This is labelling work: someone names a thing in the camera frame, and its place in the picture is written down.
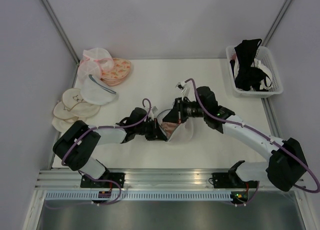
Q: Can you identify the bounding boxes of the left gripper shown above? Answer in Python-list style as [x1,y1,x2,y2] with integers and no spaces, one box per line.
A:
[135,118,167,142]

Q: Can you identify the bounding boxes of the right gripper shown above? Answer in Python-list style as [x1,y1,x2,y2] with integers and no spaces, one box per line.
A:
[162,97,207,124]

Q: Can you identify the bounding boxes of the white mesh bag blue zipper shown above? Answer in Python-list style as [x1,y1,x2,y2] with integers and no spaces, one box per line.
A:
[156,109,194,145]

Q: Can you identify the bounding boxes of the pink satin bra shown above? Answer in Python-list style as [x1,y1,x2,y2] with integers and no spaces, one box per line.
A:
[160,122,180,140]

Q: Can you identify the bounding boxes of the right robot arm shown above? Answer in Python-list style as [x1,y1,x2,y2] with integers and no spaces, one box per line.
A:
[158,86,307,192]

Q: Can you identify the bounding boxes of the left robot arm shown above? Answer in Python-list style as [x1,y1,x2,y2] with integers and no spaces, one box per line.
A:
[52,107,167,188]

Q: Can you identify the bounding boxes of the orange patterned laundry bag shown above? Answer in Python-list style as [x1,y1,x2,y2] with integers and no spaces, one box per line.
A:
[100,58,132,87]

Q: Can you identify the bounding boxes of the beige laundry bag middle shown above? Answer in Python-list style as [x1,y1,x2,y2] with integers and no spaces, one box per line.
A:
[53,101,101,120]

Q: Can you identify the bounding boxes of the beige laundry bag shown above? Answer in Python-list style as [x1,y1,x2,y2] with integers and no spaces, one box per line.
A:
[51,117,79,133]
[61,88,85,110]
[53,101,101,120]

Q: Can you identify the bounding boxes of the white mesh bag blue trim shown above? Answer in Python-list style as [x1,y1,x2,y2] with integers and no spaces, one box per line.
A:
[80,74,117,106]

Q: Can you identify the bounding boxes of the black bra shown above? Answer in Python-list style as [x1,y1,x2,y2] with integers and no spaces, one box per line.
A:
[234,38,263,91]

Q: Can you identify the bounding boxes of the beige laundry bag top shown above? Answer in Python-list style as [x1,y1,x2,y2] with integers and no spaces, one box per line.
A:
[61,88,85,110]

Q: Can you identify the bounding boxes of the pink mesh bag top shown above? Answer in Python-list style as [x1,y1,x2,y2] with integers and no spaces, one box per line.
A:
[82,47,113,64]

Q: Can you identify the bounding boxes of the pink trimmed mesh bag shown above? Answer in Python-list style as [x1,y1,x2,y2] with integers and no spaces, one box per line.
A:
[77,59,102,83]

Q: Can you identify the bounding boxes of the beige laundry bag bottom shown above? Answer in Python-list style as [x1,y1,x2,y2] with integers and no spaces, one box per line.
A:
[51,117,79,133]

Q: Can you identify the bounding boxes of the white bra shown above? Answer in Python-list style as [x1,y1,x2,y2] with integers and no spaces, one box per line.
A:
[253,58,273,92]

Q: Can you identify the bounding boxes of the white plastic basket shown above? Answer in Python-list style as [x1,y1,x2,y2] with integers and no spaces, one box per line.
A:
[225,45,284,98]

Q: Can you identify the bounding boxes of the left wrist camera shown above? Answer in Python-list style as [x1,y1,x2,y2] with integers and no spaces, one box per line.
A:
[151,106,158,114]

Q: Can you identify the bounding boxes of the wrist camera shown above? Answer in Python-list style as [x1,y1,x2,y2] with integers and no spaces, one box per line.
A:
[175,81,190,98]
[151,106,158,114]

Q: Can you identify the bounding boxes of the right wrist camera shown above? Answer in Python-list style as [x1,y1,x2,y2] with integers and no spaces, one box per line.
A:
[175,81,190,98]

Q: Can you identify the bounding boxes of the white slotted cable duct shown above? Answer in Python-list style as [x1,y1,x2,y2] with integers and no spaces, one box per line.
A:
[45,190,233,202]

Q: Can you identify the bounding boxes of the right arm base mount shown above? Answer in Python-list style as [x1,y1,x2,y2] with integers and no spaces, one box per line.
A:
[208,172,242,189]

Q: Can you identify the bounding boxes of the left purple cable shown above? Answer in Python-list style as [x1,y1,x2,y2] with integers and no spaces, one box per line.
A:
[61,98,153,167]

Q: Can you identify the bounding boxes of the purple cable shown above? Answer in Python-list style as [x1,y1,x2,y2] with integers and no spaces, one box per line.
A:
[183,77,320,193]
[61,98,153,167]

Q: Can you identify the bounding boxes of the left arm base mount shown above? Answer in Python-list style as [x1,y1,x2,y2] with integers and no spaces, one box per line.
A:
[80,172,125,189]

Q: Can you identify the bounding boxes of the aluminium rail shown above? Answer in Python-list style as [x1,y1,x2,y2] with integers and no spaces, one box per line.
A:
[34,167,308,190]

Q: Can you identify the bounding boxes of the left aluminium frame post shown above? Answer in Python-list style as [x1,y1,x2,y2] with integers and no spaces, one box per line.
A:
[39,0,80,65]

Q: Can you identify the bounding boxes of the aluminium frame post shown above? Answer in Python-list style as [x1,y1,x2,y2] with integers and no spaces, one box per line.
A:
[39,0,80,65]
[262,0,294,47]

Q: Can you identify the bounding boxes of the right aluminium frame post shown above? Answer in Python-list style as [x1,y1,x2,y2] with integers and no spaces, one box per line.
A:
[262,0,294,47]

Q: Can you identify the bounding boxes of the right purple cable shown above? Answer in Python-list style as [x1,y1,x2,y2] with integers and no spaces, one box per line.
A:
[183,77,320,193]

